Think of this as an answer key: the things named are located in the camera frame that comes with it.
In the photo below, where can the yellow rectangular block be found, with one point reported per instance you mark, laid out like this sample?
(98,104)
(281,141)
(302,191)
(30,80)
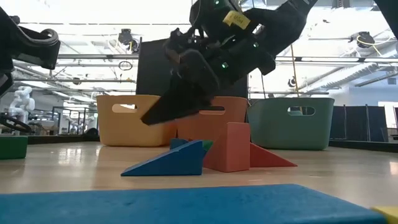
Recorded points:
(388,214)

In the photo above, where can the white robot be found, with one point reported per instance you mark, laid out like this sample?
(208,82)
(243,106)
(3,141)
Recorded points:
(21,102)

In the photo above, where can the large blue flat block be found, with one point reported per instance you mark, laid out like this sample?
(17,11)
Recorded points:
(186,205)

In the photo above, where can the teal plastic bin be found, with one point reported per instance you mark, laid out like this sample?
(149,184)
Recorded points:
(292,130)

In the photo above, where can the blue triangle block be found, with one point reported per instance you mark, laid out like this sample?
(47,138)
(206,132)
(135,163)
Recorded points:
(177,143)
(180,161)

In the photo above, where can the yellow plastic bin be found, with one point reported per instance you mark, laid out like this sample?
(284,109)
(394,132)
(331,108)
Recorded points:
(124,130)

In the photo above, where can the yellow label sticker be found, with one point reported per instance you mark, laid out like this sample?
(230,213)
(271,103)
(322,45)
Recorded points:
(236,19)

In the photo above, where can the dark partition panels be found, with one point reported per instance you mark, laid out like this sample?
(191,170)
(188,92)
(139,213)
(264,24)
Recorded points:
(357,124)

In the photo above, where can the orange plastic bin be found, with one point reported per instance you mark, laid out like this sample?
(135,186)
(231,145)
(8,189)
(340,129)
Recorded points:
(211,124)

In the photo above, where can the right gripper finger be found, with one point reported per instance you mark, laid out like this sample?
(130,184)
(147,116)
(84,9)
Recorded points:
(200,84)
(168,105)

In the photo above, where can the black folding partition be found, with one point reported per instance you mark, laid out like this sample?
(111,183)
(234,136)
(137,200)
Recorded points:
(152,71)

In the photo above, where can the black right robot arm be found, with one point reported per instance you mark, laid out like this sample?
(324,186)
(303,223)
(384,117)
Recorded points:
(286,25)

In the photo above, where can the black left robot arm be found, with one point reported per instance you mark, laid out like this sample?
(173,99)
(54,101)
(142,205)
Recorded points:
(28,46)

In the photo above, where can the green arch block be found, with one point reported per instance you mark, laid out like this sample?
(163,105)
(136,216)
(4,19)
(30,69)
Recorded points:
(12,147)

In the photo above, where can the red triangle block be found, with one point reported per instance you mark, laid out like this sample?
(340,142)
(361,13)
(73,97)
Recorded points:
(264,160)

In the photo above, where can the green rectangular block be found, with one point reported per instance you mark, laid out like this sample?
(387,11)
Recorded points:
(207,144)

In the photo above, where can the orange triangle block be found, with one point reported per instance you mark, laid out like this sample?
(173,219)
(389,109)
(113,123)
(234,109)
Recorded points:
(233,149)

